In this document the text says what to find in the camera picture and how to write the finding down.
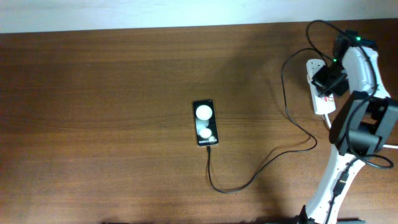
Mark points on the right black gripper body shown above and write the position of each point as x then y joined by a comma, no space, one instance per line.
328,78

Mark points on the black smartphone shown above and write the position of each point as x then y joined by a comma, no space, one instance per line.
205,123

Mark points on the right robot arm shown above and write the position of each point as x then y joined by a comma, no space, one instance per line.
361,128

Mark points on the white power strip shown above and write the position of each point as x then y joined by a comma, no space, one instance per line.
322,104

